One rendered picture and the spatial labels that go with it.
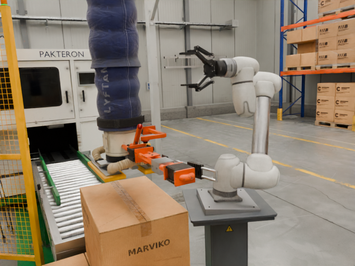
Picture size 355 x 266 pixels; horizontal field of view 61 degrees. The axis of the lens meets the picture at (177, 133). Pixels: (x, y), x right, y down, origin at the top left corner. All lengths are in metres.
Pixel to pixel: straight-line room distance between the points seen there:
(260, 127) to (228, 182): 0.40
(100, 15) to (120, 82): 0.29
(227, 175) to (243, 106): 0.55
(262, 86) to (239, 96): 0.56
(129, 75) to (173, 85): 10.28
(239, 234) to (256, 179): 0.36
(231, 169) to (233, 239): 0.44
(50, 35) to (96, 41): 9.37
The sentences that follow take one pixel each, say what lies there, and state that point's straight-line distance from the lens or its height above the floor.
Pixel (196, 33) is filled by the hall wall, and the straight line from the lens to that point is 12.29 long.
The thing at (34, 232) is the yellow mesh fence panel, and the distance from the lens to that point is 2.82.
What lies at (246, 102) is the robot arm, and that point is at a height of 1.41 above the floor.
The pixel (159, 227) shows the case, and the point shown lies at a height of 0.90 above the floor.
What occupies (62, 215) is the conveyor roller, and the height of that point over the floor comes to 0.53.
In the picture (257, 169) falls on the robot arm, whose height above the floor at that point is 0.98.
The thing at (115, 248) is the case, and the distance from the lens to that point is 1.37.
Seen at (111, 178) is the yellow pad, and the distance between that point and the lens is 1.39.
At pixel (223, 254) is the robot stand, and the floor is 0.45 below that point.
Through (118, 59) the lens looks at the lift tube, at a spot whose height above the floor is 1.63.
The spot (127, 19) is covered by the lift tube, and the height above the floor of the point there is 1.80.
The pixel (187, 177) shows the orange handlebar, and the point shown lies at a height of 1.23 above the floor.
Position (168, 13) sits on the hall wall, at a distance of 11.90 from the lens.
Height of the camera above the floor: 1.54
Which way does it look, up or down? 10 degrees down
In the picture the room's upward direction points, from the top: 3 degrees counter-clockwise
